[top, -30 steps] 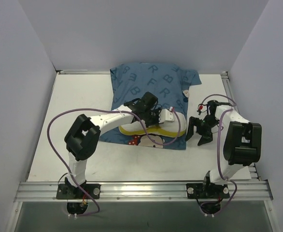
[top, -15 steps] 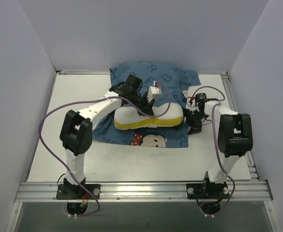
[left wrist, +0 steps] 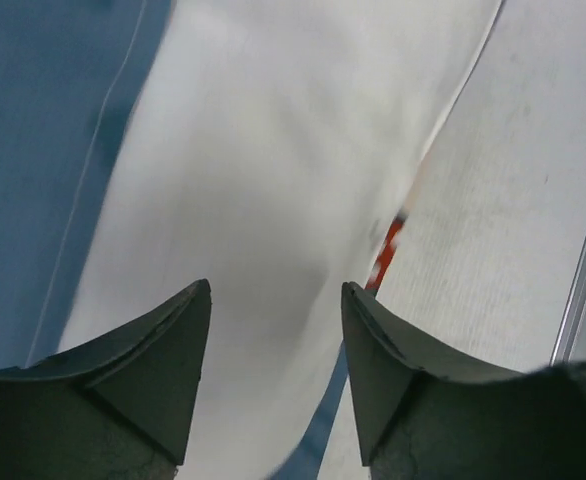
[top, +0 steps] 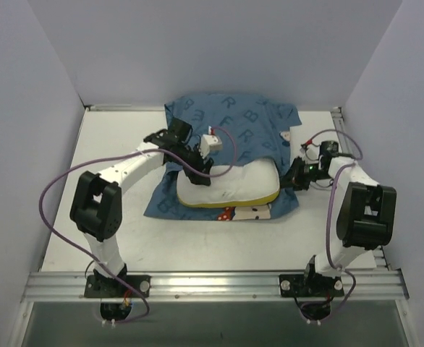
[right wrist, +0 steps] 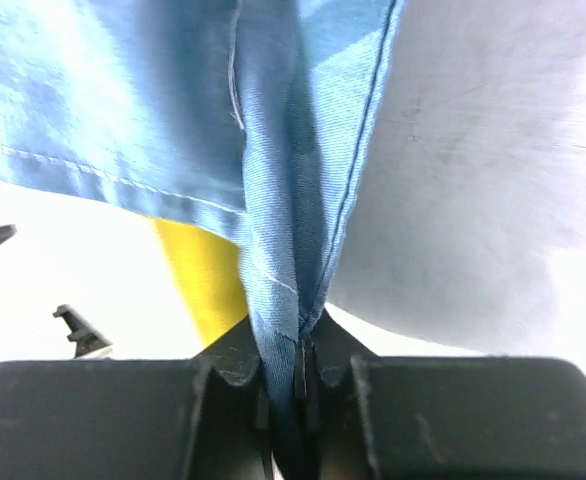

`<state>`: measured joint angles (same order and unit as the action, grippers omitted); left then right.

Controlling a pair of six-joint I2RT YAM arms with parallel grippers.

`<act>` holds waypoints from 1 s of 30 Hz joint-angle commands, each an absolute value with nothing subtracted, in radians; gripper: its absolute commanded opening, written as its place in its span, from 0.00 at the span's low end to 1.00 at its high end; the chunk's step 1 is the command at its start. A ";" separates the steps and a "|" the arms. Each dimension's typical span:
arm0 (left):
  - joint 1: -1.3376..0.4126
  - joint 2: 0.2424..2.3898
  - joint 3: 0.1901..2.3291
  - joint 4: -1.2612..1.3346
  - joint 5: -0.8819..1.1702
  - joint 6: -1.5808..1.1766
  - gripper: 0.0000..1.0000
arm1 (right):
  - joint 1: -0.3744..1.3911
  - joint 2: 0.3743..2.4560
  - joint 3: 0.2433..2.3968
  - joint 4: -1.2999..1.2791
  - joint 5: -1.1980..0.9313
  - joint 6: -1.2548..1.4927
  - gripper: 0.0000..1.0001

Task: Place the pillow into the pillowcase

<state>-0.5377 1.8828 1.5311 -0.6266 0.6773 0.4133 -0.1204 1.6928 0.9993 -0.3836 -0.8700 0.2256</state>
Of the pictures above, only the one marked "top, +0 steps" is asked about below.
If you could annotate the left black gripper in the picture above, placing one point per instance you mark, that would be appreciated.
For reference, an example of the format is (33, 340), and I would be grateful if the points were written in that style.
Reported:
(196, 170)

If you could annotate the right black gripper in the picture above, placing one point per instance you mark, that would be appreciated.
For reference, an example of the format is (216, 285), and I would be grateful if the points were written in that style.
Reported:
(293, 177)

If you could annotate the white pillow with yellow edge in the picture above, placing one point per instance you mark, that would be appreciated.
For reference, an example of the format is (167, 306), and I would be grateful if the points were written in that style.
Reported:
(252, 187)

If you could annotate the blue cartoon print pillowcase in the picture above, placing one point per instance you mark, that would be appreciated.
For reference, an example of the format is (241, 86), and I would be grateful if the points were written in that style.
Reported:
(257, 127)

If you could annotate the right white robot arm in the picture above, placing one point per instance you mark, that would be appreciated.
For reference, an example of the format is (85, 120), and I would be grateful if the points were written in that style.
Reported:
(321, 263)

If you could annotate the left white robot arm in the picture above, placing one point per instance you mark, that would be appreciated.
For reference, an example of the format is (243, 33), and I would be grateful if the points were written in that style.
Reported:
(97, 204)

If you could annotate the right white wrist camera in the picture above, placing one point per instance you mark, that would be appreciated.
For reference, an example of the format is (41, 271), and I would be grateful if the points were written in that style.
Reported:
(309, 153)

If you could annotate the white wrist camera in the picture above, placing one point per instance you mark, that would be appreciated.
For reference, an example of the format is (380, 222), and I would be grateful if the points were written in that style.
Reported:
(309, 153)
(209, 143)

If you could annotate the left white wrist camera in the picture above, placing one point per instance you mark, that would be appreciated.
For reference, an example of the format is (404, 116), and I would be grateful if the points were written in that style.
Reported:
(209, 143)

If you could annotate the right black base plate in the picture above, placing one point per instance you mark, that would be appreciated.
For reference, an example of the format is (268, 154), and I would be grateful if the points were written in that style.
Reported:
(297, 286)

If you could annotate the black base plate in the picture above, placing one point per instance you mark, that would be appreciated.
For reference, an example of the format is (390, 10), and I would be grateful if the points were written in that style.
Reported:
(103, 288)
(297, 286)

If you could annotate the aluminium back rail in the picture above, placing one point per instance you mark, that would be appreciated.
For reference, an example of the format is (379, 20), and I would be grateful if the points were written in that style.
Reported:
(109, 107)

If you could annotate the aluminium front rail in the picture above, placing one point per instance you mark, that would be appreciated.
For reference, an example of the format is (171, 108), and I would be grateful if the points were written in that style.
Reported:
(374, 285)

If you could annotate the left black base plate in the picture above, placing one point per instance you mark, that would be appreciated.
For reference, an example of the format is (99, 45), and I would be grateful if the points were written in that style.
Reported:
(103, 288)

